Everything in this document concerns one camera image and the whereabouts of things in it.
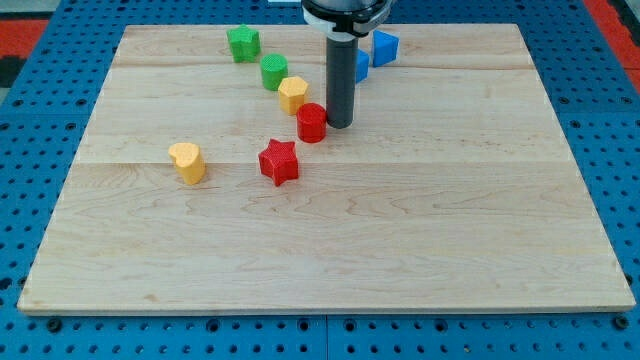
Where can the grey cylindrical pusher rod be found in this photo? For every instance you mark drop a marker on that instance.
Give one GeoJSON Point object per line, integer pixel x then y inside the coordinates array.
{"type": "Point", "coordinates": [341, 68]}

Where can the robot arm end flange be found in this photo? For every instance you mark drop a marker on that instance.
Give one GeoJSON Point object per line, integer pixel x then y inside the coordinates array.
{"type": "Point", "coordinates": [345, 20]}

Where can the red star block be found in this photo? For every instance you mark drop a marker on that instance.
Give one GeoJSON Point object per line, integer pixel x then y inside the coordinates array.
{"type": "Point", "coordinates": [279, 161]}

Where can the green star block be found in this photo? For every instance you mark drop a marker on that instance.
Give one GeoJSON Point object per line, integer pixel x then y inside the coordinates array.
{"type": "Point", "coordinates": [244, 43]}

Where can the red cylinder block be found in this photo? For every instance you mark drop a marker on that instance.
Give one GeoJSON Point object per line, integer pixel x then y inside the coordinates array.
{"type": "Point", "coordinates": [311, 123]}

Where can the yellow hexagon block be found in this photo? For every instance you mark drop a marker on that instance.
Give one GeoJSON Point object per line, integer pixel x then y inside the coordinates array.
{"type": "Point", "coordinates": [292, 94]}

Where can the wooden board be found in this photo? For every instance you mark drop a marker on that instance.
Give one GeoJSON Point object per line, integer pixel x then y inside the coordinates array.
{"type": "Point", "coordinates": [454, 191]}

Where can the green cylinder block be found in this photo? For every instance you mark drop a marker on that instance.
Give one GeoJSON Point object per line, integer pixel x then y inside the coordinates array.
{"type": "Point", "coordinates": [274, 68]}

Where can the blue cube block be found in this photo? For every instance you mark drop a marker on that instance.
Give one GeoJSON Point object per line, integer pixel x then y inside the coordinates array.
{"type": "Point", "coordinates": [362, 66]}

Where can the yellow heart block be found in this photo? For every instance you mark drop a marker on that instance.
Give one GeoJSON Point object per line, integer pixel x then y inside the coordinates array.
{"type": "Point", "coordinates": [188, 161]}

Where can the blue triangle block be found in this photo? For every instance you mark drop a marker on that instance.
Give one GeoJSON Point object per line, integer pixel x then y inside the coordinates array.
{"type": "Point", "coordinates": [384, 48]}

